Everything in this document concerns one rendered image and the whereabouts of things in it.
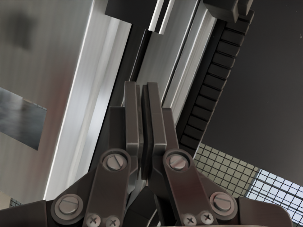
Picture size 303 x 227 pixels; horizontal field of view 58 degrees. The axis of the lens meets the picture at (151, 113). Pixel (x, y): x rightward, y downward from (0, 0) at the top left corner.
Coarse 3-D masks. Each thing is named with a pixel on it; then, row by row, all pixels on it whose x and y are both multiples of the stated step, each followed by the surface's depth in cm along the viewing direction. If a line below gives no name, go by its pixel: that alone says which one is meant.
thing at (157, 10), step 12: (108, 0) 16; (120, 0) 16; (132, 0) 16; (144, 0) 15; (156, 0) 15; (168, 0) 17; (108, 12) 16; (120, 12) 16; (132, 12) 16; (144, 12) 16; (156, 12) 16; (168, 12) 17; (144, 24) 16; (156, 24) 18
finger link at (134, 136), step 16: (128, 96) 12; (112, 112) 13; (128, 112) 12; (112, 128) 12; (128, 128) 11; (112, 144) 11; (128, 144) 10; (64, 192) 10; (80, 192) 10; (128, 192) 11; (64, 208) 9; (80, 208) 9; (64, 224) 9
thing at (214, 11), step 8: (208, 0) 32; (216, 0) 31; (224, 0) 31; (232, 0) 31; (240, 0) 32; (248, 0) 31; (208, 8) 35; (216, 8) 32; (224, 8) 31; (232, 8) 31; (240, 8) 34; (248, 8) 36; (216, 16) 40; (224, 16) 37; (232, 16) 35
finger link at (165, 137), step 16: (144, 96) 13; (144, 112) 12; (160, 112) 12; (144, 128) 12; (160, 128) 11; (144, 144) 12; (160, 144) 11; (176, 144) 12; (144, 160) 12; (160, 160) 11; (144, 176) 12; (160, 176) 11; (160, 192) 11; (208, 192) 10; (224, 192) 10; (224, 208) 10
